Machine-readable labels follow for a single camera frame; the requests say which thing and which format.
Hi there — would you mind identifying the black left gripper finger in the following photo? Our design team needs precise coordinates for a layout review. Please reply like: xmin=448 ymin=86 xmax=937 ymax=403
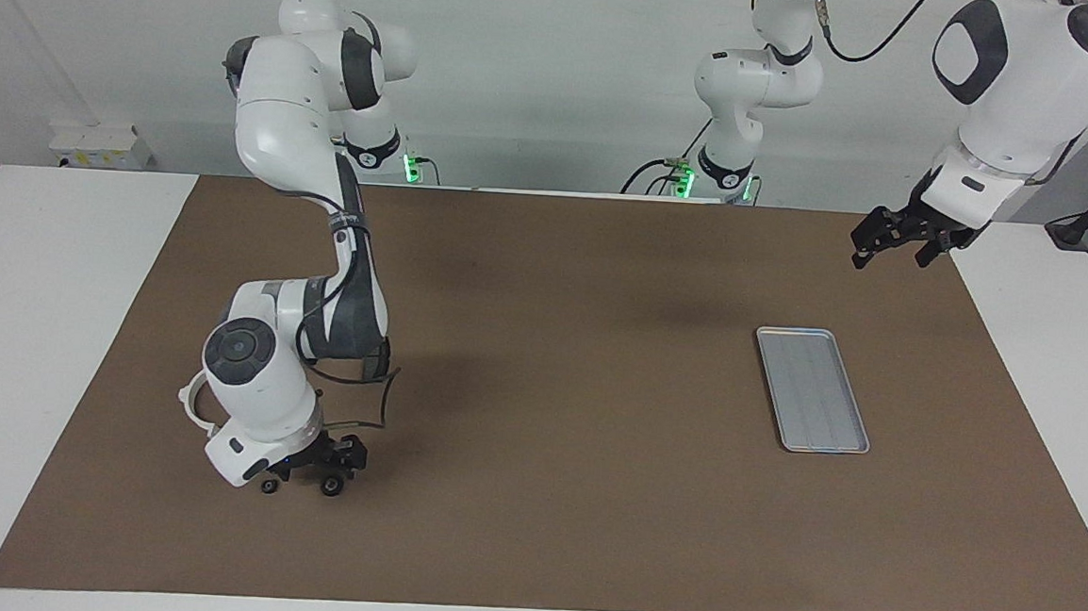
xmin=915 ymin=229 xmax=965 ymax=271
xmin=849 ymin=206 xmax=896 ymax=271

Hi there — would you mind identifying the silver metal tray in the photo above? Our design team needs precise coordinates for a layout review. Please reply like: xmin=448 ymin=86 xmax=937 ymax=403
xmin=749 ymin=325 xmax=878 ymax=457

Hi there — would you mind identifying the brown table mat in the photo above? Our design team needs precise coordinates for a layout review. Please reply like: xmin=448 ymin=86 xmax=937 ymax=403
xmin=0 ymin=159 xmax=1088 ymax=611

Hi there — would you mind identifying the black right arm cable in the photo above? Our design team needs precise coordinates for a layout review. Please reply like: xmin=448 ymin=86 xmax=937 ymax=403
xmin=289 ymin=276 xmax=406 ymax=432

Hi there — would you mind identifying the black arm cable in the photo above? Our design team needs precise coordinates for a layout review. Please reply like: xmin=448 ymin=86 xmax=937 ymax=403
xmin=807 ymin=0 xmax=937 ymax=69
xmin=289 ymin=276 xmax=406 ymax=432

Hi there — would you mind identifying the white curved plastic bracket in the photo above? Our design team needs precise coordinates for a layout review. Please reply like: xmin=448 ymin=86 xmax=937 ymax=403
xmin=175 ymin=369 xmax=220 ymax=434

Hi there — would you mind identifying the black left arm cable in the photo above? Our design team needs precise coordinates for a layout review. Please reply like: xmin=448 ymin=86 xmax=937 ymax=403
xmin=807 ymin=0 xmax=937 ymax=69

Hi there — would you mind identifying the black base cable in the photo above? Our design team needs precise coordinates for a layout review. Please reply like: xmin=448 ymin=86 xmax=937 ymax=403
xmin=619 ymin=112 xmax=715 ymax=202

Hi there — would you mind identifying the white wall box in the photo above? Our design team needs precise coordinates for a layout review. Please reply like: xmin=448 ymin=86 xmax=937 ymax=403
xmin=47 ymin=120 xmax=155 ymax=174

